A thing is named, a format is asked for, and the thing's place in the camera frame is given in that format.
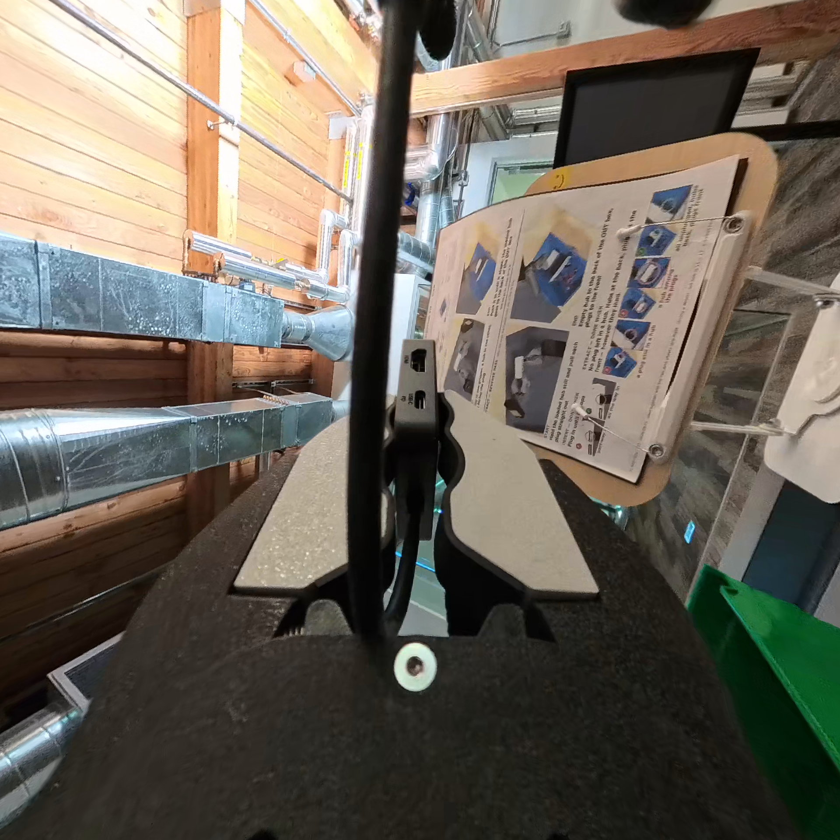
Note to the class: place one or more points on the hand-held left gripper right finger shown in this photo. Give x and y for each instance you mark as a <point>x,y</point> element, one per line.
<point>518,518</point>

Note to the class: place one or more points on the wooden beam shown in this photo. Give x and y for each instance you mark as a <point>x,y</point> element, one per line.
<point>525,72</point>

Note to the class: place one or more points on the black flat pad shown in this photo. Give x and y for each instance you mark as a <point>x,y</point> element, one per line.
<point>781,551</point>

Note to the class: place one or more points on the white stand base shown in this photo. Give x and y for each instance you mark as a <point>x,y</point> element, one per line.
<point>814,407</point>

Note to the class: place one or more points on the printed instruction sheet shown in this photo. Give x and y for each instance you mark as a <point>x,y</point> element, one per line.
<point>590,315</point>

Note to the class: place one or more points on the yellow smiley sticker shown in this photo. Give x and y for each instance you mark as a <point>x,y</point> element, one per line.
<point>560,178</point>

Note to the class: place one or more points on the silver ventilation ducts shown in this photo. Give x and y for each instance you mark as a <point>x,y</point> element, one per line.
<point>131,295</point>

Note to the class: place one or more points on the grey multi-port hub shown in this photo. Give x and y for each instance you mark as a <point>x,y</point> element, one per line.
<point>417,420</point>

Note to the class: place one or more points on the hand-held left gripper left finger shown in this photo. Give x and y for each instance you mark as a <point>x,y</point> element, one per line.
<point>295,525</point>

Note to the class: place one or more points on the green plastic bin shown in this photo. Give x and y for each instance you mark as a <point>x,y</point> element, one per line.
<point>774,669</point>

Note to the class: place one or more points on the black monitor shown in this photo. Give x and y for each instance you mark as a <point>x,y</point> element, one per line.
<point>649,111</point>

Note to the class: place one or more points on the wooden post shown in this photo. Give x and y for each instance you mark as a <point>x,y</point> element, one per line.
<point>208,131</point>

